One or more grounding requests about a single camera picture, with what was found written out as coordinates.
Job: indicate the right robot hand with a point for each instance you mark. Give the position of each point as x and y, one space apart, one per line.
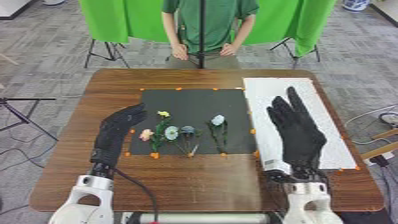
299 133

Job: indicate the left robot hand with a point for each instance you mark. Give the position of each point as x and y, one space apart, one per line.
118 130

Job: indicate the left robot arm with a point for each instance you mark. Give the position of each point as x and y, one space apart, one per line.
90 196

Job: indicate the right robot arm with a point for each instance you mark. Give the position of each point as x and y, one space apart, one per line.
312 203

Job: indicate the dark mat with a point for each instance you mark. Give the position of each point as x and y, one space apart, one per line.
196 103

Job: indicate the person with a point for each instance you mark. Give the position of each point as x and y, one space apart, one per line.
207 20

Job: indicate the pink flower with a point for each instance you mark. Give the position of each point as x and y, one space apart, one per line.
147 134

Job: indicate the yellow flower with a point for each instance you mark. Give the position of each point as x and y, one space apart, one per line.
164 114

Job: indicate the white flower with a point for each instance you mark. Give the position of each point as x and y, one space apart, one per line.
171 132

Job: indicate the dark blue flower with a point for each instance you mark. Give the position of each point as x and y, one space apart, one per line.
187 130

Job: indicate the pale blue flower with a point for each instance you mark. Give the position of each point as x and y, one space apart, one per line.
218 120

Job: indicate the white sheet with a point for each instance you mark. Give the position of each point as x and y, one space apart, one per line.
278 87

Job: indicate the black tripod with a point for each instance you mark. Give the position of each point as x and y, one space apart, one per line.
20 115

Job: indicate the pale grey bar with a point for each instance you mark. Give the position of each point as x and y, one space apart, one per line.
207 219

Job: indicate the blue white vase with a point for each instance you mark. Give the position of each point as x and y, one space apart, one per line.
356 5

